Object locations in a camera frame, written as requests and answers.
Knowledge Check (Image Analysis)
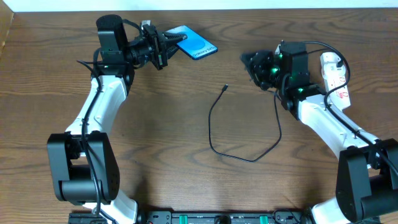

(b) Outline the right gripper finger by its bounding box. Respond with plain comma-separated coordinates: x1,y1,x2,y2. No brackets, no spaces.
245,63,256,81
240,52,258,66

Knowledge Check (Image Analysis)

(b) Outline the blue screen Galaxy smartphone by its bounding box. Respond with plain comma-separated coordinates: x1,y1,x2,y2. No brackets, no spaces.
167,26,218,60

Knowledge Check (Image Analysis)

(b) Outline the black USB charging cable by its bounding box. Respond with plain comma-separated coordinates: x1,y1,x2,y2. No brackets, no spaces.
208,47,344,163

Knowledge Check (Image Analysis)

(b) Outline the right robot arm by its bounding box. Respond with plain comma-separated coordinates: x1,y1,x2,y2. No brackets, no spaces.
240,42,397,223

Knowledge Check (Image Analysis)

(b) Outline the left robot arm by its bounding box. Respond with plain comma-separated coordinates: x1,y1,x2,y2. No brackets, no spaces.
47,14,187,223

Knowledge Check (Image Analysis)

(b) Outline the white USB charger plug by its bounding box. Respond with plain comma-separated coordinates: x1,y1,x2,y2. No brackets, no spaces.
320,52,344,67

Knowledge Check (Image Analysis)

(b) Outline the white power strip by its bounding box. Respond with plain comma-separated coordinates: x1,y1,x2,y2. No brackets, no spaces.
320,63,351,111

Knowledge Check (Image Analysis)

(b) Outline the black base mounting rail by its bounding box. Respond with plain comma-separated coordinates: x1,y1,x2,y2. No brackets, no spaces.
67,209,315,224

